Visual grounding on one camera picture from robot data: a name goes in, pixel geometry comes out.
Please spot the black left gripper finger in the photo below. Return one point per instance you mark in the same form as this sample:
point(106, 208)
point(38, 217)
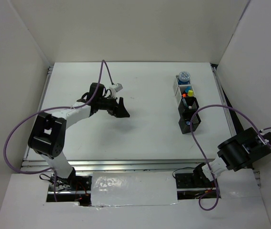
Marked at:
point(120, 113)
point(121, 106)

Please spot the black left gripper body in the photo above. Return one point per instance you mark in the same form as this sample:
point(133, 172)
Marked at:
point(109, 103)

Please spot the blue cleaning gel jar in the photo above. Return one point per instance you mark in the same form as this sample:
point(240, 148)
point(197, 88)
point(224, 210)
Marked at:
point(184, 78)

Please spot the yellow highlighter marker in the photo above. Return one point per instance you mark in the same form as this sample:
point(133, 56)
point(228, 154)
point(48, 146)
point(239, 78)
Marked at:
point(190, 93)

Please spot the blue ballpoint pen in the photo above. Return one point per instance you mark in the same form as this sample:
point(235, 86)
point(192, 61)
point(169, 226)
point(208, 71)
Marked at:
point(184, 102)

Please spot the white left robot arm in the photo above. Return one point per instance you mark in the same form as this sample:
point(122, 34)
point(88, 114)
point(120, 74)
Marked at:
point(48, 134)

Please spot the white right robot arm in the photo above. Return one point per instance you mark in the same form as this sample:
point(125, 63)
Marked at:
point(238, 152)

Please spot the far white mesh container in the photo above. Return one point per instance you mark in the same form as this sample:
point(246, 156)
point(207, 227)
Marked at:
point(180, 88)

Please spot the white mesh container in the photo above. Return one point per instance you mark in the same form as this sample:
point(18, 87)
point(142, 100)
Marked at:
point(178, 97)
point(180, 88)

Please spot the near white mesh container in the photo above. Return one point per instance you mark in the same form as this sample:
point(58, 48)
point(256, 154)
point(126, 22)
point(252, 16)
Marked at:
point(178, 97)

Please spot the near black mesh container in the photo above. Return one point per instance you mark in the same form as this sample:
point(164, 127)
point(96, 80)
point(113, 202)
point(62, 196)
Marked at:
point(185, 129)

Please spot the black mesh container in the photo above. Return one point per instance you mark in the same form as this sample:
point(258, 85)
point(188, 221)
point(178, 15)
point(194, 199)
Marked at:
point(191, 101)
point(185, 129)

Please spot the far black mesh container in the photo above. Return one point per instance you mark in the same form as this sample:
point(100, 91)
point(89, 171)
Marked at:
point(191, 101)

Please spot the white foil cover sheet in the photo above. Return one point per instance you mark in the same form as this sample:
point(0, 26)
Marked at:
point(133, 189)

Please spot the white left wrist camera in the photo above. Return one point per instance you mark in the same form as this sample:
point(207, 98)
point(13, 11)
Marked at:
point(115, 88)

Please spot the aluminium table edge rail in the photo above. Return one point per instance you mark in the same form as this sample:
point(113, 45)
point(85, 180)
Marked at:
point(132, 165)

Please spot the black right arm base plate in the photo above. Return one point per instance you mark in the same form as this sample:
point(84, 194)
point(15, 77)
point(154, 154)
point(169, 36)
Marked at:
point(188, 180)

